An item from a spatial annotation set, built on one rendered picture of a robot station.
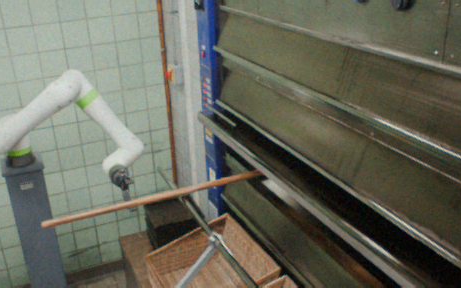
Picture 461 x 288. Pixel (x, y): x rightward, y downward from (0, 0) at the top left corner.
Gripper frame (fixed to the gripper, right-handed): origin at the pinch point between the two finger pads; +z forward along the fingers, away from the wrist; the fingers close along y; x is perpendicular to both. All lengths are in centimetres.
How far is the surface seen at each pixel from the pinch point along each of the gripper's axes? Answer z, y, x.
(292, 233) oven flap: 39, 13, -58
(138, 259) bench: -38, 61, -8
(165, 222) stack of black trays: -33, 38, -24
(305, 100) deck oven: 47, -48, -57
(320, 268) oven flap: 61, 16, -58
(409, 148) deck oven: 99, -49, -57
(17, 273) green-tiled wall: -114, 100, 60
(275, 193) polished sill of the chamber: 26, 0, -57
